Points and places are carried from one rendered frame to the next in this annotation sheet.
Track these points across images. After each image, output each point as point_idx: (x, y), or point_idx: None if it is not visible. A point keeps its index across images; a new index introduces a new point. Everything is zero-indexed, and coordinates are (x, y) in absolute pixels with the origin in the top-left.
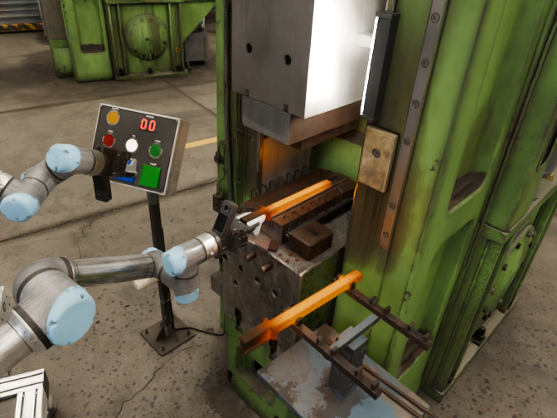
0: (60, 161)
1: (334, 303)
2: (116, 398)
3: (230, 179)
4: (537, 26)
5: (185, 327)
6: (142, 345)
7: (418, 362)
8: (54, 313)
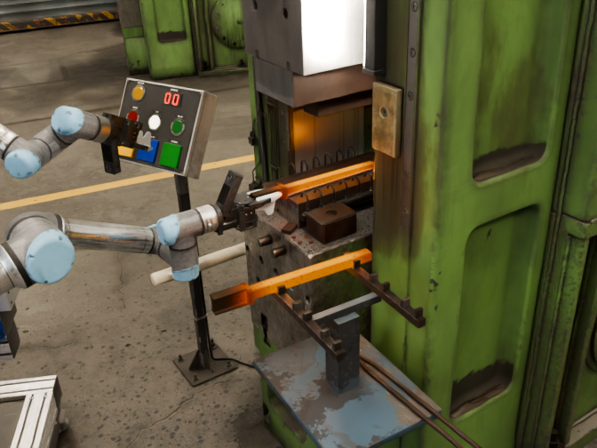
0: (62, 122)
1: (370, 308)
2: (133, 424)
3: (265, 164)
4: None
5: (226, 357)
6: (172, 373)
7: (494, 404)
8: (32, 247)
